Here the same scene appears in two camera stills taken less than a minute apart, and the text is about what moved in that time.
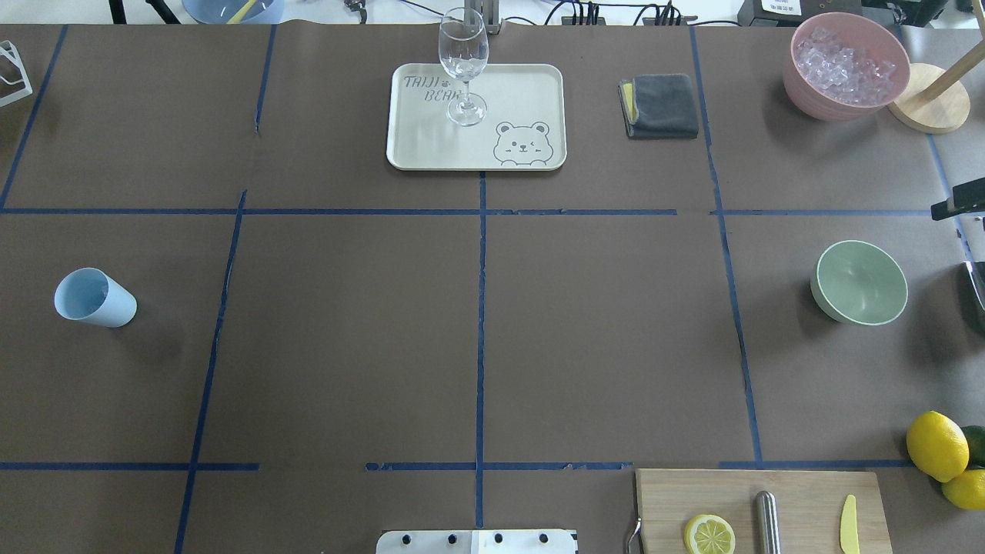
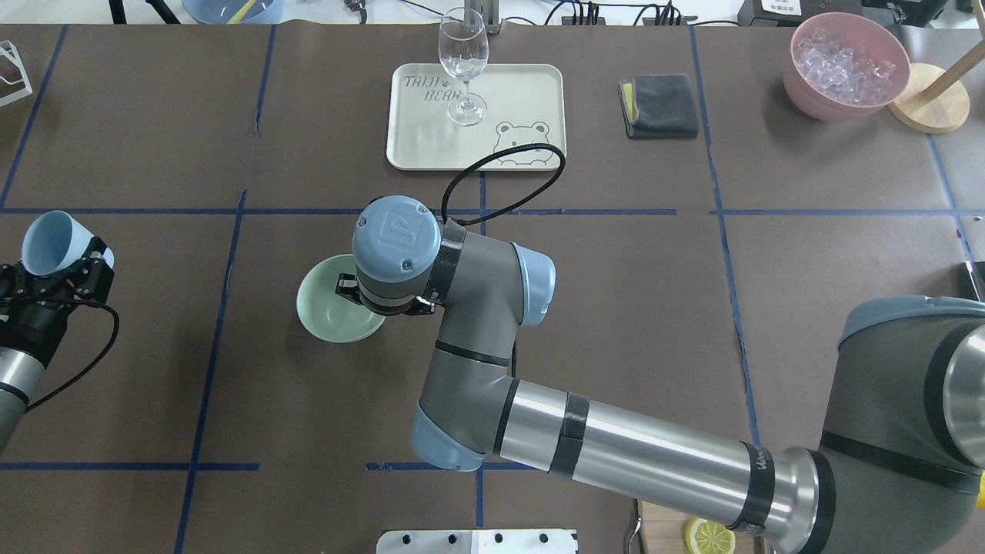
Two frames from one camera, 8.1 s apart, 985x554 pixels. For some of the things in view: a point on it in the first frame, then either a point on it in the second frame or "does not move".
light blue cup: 90,295 -> 54,241
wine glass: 463,46 does not move
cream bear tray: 525,128 does not move
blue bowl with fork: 235,11 does not move
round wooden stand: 933,101 does not move
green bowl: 857,282 -> 330,315
